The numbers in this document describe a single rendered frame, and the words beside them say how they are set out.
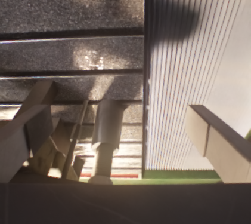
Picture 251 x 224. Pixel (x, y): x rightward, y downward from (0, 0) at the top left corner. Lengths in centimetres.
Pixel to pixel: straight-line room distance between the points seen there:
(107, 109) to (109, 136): 8
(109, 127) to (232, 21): 38
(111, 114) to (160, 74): 18
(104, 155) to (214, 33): 39
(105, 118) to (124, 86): 10
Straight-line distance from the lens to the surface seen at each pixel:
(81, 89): 49
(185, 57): 51
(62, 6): 41
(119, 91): 48
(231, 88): 61
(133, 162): 78
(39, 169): 39
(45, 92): 47
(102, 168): 40
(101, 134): 43
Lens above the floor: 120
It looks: 48 degrees down
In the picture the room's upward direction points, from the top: 177 degrees counter-clockwise
